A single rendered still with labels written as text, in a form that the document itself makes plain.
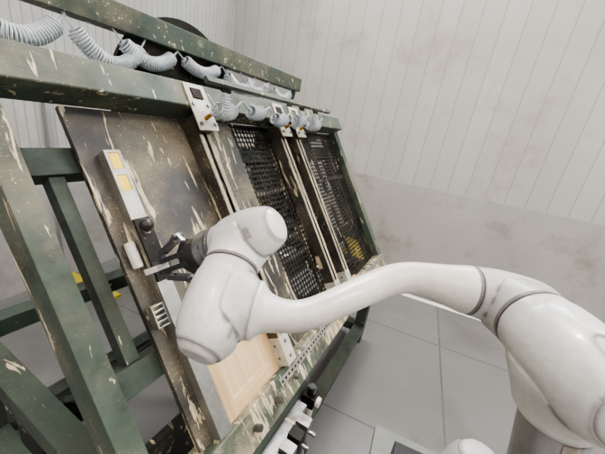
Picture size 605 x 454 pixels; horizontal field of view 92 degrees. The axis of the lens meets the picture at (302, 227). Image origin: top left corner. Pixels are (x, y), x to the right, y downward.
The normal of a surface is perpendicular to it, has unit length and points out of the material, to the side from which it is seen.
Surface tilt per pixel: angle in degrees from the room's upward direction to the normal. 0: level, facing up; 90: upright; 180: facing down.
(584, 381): 60
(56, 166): 56
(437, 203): 90
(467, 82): 90
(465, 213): 90
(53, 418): 0
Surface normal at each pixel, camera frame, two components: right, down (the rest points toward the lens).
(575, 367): -0.76, -0.50
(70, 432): 0.15, -0.93
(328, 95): -0.38, 0.25
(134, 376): 0.81, -0.28
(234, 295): 0.27, -0.58
